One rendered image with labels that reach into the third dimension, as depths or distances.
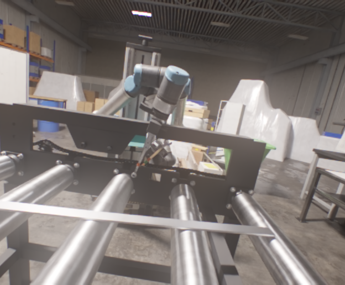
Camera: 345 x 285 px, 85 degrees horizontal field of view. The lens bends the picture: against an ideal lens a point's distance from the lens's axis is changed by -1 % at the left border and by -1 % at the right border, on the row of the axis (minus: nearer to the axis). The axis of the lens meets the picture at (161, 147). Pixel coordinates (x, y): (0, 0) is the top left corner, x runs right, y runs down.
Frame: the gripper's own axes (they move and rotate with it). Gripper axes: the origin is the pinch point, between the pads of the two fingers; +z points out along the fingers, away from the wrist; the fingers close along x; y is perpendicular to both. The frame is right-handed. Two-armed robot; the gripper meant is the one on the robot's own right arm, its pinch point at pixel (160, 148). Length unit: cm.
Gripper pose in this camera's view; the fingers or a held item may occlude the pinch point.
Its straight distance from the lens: 102.9
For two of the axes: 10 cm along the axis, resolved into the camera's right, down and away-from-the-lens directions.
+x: 6.6, 7.4, 1.4
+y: 7.4, -6.7, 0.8
